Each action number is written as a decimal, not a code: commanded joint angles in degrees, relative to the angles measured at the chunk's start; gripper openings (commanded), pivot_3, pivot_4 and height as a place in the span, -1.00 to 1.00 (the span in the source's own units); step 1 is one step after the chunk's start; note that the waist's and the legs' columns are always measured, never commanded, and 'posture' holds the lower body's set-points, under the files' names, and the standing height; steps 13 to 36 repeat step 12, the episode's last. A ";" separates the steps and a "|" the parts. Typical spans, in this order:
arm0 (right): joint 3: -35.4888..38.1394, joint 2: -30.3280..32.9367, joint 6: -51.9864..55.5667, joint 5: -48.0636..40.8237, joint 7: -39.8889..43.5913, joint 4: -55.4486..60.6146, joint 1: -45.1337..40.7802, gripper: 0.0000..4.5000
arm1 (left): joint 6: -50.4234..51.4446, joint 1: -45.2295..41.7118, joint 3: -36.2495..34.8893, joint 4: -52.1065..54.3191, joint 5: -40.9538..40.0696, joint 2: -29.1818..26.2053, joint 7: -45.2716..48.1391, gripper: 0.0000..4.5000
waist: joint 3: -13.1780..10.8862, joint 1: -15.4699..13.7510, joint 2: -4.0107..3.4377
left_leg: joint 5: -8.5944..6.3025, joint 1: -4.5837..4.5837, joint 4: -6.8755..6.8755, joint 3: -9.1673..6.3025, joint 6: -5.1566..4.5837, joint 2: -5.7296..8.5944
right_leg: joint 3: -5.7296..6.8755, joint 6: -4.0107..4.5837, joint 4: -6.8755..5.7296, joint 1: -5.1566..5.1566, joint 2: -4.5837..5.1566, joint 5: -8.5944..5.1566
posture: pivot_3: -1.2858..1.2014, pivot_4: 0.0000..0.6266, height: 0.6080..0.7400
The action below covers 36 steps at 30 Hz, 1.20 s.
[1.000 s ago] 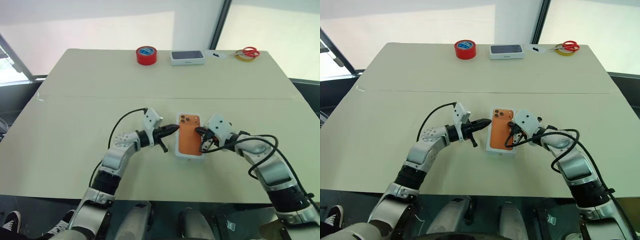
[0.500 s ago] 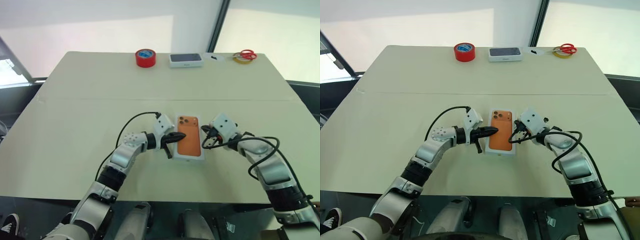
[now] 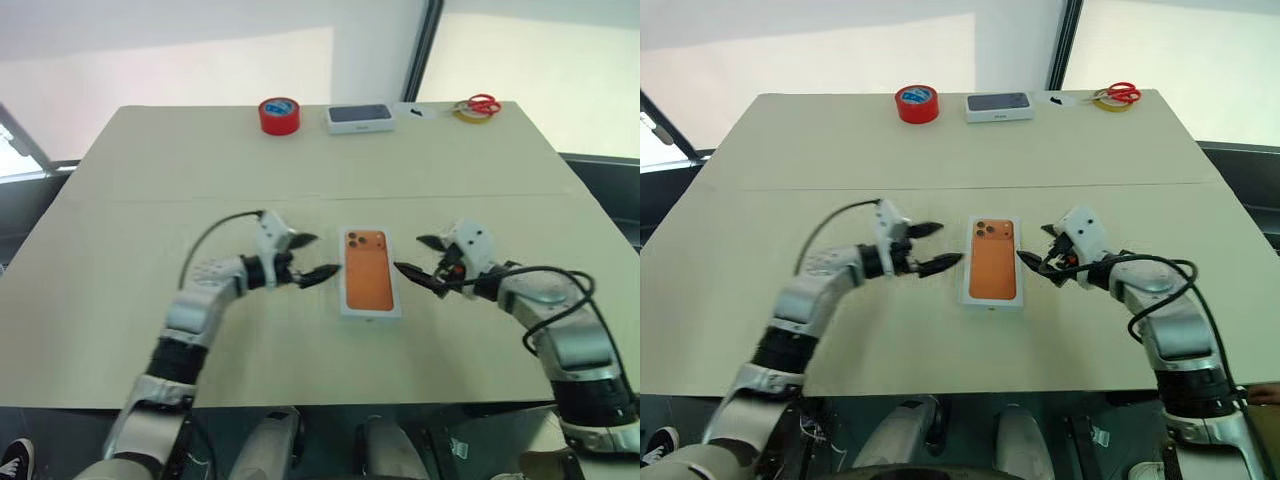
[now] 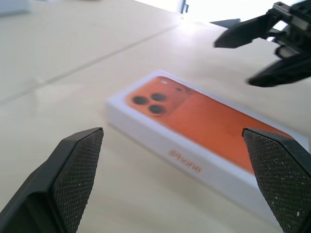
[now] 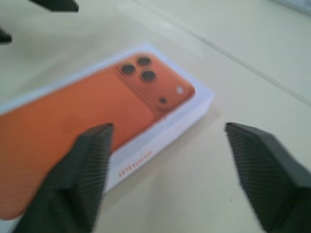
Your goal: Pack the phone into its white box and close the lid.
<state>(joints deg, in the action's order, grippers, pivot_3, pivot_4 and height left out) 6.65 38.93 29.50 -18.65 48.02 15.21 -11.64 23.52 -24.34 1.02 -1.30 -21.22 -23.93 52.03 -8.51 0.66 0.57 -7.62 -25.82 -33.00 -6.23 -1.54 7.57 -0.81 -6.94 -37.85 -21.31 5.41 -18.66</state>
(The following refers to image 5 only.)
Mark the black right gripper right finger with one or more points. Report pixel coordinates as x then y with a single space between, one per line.
274 179

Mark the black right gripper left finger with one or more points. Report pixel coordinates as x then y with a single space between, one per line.
70 184

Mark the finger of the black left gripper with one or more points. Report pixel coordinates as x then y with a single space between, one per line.
5 36
58 5

